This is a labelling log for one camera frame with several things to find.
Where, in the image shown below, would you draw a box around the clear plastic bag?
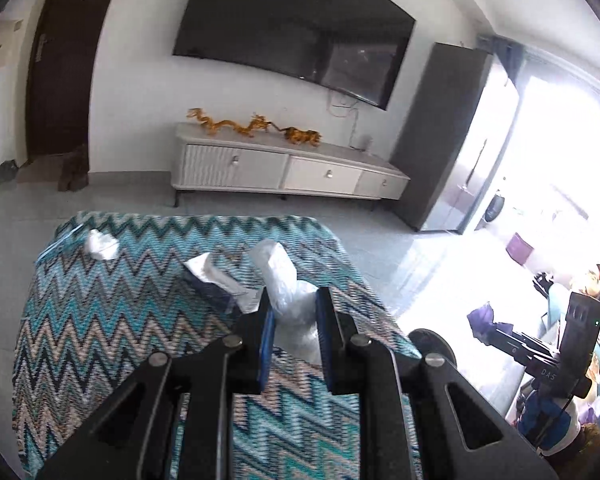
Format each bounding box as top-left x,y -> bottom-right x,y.
250,239 -> 326,363

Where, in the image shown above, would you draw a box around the white appliance with round door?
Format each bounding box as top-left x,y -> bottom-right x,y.
482,191 -> 505,223

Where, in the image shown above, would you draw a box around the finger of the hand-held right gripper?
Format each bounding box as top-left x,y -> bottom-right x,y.
486,332 -> 548,363
499,324 -> 561,352

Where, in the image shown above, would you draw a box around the tall grey cabinet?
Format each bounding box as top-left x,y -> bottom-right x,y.
390,41 -> 523,236

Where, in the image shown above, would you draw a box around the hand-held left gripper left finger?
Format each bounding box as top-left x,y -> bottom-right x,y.
35,286 -> 277,480

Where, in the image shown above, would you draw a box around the white crumpled tissue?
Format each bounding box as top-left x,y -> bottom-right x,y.
82,229 -> 121,262

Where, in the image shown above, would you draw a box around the black cable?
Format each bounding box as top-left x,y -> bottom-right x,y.
535,395 -> 576,448

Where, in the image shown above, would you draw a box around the dark cardboard box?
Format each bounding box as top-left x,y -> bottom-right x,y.
182,254 -> 263,315

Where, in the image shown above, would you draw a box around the dark curtain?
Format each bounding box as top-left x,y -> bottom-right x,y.
477,35 -> 526,68

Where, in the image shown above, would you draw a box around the television cable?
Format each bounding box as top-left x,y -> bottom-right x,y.
327,90 -> 361,148

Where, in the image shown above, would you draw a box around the dark brown door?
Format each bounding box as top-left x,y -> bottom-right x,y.
26,0 -> 131,166

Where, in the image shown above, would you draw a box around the zigzag knitted blanket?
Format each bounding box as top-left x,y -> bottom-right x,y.
12,210 -> 423,480

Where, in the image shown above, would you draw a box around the black wall television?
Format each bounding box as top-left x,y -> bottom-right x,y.
172,0 -> 417,111

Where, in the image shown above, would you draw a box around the dark brown shoes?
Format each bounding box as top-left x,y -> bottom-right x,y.
60,145 -> 90,192

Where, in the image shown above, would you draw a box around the purple plastic bag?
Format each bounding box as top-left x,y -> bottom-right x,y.
467,301 -> 500,346

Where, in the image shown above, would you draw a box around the gold dragon ornament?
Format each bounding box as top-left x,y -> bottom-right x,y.
187,107 -> 277,139

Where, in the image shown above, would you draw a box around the blue plastic strip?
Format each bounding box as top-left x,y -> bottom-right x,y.
37,225 -> 88,261

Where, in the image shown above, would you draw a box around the blue white bag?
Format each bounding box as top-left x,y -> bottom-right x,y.
517,385 -> 583,458

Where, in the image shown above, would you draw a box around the purple box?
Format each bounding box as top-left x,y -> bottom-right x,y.
506,232 -> 535,265

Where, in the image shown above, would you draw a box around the white television cabinet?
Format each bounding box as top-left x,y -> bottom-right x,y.
171,122 -> 411,208

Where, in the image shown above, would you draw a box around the gold tiger ornament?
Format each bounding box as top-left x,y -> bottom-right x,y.
282,127 -> 322,148

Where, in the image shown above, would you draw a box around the white wardrobe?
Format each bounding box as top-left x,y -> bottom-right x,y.
0,17 -> 36,196

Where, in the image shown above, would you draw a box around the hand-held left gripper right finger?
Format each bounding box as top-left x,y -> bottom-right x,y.
314,286 -> 561,480

